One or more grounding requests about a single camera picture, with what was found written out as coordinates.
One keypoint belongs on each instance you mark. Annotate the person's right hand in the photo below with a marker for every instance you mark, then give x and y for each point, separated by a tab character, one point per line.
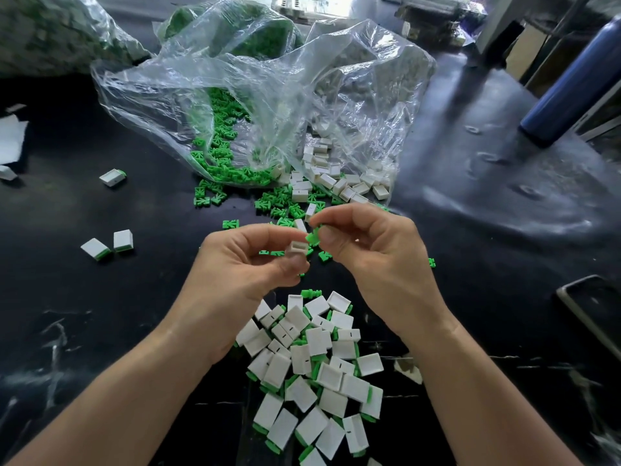
388	257

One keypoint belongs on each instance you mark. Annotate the person's left hand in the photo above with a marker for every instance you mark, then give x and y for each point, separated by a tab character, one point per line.
233	281

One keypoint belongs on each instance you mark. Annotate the white plastic part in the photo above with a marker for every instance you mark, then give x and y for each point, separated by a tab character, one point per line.
298	246

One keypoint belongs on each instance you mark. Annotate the green plastic part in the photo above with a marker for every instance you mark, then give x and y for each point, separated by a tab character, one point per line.
313	237

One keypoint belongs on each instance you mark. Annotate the heap of white caps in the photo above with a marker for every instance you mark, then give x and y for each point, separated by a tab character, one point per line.
335	179

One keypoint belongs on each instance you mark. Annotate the assembled white-green part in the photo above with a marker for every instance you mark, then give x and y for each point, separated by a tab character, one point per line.
113	177
123	239
8	173
94	248

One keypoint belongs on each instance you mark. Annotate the pile of green clips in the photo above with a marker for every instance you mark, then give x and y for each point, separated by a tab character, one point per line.
223	155

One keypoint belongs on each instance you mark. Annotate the pile of assembled white-green pieces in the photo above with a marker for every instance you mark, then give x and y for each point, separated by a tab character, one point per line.
310	383

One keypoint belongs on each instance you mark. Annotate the person's left forearm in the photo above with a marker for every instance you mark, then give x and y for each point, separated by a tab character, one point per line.
116	403

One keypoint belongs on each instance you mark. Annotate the person's right forearm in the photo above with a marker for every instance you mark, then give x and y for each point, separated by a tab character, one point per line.
490	403

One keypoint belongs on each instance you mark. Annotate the empty white shell right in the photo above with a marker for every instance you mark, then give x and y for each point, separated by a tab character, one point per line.
407	371

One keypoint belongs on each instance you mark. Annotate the clear plastic bag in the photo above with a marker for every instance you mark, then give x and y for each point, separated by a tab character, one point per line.
369	82

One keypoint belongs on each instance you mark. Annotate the black smartphone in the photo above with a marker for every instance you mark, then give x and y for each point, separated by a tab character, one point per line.
594	317

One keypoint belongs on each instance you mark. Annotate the grey machine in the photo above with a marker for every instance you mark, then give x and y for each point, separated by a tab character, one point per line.
442	19

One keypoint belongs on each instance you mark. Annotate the plastic bag full of green pieces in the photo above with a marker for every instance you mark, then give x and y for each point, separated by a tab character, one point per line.
243	34

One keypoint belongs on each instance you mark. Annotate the brown cardboard box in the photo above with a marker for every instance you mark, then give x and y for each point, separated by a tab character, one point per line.
526	48

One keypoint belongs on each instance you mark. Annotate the blue cylinder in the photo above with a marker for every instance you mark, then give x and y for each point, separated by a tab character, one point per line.
572	82

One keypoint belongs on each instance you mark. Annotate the white paper sheet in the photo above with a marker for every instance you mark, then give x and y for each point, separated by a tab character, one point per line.
10	140

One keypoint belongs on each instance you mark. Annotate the white component box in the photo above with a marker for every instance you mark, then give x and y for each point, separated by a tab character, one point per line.
301	4

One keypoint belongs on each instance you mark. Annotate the large bag of assembled pieces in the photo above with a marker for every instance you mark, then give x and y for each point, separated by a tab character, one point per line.
58	34

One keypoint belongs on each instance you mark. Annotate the white metal frame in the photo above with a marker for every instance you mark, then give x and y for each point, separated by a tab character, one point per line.
495	19

